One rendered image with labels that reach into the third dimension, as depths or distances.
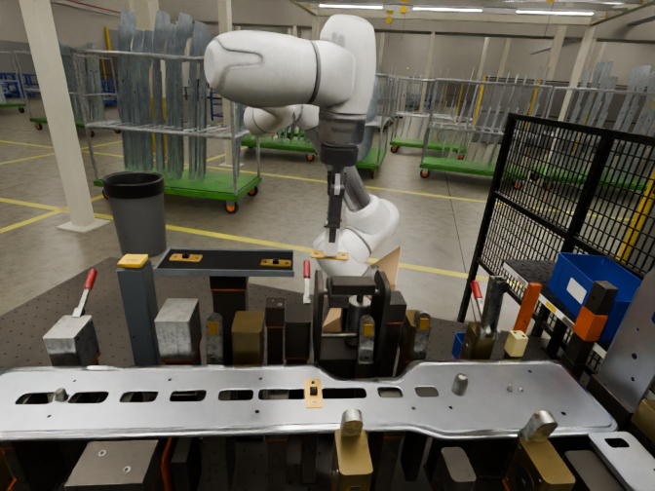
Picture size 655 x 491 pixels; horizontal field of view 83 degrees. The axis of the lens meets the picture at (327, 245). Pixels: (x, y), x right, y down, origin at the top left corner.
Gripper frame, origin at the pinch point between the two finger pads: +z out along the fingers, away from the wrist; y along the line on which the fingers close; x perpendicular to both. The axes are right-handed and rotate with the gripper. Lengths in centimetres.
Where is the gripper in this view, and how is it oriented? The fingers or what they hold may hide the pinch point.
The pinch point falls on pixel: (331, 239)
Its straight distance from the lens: 80.5
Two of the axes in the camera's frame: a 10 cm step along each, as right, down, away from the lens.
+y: 0.0, 4.1, -9.1
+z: -0.7, 9.1, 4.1
